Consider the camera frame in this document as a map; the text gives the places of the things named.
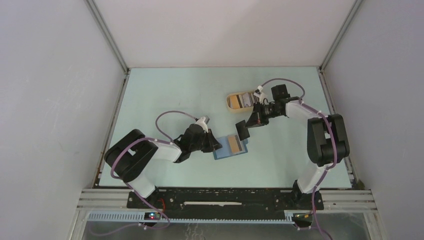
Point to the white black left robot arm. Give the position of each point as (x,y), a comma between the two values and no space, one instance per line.
(129,157)

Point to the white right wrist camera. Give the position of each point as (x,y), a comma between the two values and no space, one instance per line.
(260,94)

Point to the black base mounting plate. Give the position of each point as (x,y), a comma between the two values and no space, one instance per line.
(268,203)

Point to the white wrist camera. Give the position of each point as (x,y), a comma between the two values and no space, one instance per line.
(203,122)
(260,94)

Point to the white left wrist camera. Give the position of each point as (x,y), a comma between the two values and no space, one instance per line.
(203,122)

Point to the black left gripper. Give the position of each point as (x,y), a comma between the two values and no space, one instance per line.
(212,143)

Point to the grey cable duct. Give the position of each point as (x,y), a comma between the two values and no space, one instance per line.
(152,217)

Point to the stack of cards in tray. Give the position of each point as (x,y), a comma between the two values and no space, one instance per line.
(248,99)

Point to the orange card with black stripe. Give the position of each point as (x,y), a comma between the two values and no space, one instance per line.
(235,102)

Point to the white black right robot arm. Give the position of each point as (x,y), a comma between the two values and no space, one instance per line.
(326,141)

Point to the aluminium frame rail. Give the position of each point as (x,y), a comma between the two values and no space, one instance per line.
(327,200)

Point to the orange striped card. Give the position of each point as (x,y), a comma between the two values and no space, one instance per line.
(236,145)

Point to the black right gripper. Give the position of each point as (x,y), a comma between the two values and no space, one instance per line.
(256,119)

